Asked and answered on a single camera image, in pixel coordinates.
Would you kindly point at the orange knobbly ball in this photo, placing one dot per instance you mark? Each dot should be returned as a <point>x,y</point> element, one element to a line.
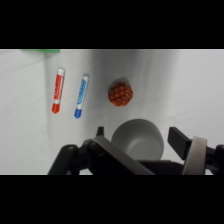
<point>120,94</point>

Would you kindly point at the red marker pen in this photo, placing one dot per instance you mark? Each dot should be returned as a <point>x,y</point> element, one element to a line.
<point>58,90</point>

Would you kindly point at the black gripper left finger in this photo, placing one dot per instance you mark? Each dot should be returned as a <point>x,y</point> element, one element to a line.
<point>100,156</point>

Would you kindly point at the grey round plate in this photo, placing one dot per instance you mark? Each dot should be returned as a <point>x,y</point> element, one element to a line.
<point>140,135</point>

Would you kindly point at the blue marker pen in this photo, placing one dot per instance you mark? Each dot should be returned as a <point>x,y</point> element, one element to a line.
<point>81,96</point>

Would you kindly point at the green triangle block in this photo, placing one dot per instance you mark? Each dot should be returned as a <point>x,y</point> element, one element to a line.
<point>40,51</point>

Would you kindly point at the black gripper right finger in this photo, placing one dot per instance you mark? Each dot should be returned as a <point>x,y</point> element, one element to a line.
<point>196,156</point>

